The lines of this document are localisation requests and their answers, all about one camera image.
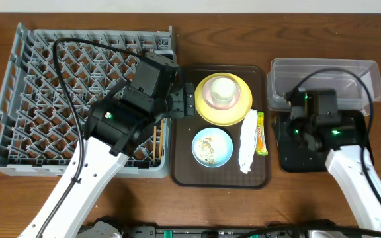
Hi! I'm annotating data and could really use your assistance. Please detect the cream plastic cup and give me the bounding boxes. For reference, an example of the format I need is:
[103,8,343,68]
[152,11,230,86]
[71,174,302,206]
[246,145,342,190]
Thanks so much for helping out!
[210,77,237,108]

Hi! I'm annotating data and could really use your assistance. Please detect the white napkin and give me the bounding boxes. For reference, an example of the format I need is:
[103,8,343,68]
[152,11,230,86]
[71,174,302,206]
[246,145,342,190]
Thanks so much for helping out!
[238,109,258,174]

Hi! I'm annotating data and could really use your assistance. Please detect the black plastic tray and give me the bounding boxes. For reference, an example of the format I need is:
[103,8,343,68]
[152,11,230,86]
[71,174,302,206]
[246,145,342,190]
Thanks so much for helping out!
[272,110,367,173]

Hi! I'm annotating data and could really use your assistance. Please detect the yellow plastic plate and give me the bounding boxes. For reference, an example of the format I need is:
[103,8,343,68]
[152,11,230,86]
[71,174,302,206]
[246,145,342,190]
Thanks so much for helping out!
[194,73,253,126]

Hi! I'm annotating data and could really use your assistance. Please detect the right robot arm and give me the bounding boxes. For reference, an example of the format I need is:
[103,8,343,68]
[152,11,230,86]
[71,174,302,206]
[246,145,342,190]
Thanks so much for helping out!
[276,89,381,232]

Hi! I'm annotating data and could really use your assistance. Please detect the clear plastic bin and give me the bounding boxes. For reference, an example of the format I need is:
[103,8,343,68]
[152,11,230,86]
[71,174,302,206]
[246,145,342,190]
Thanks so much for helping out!
[266,58,381,117]

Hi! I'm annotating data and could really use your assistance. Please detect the grey plastic dish rack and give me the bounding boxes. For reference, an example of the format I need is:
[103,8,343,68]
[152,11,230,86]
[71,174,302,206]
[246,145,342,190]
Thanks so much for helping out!
[0,24,176,177]

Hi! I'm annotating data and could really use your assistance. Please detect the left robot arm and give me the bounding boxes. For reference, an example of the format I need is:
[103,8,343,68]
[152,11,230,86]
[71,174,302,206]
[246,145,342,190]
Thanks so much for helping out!
[21,52,183,237]

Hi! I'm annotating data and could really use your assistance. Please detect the green orange snack wrapper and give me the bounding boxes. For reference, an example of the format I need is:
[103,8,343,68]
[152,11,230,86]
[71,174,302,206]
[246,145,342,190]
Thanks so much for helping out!
[255,112,268,156]

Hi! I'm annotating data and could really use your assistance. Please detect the rice food waste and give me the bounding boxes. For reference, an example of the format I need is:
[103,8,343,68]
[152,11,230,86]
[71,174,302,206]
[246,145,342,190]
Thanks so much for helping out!
[194,136,217,166]

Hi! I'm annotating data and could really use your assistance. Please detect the dark brown serving tray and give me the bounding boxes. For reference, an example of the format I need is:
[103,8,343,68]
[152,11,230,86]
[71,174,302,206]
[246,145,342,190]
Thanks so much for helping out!
[169,65,271,189]

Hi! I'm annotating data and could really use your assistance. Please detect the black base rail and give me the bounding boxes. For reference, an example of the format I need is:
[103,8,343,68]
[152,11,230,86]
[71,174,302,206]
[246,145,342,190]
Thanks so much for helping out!
[77,225,381,238]

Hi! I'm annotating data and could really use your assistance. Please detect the pink plastic bowl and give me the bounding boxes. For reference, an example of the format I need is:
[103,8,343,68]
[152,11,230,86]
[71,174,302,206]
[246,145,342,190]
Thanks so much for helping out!
[202,76,241,110]

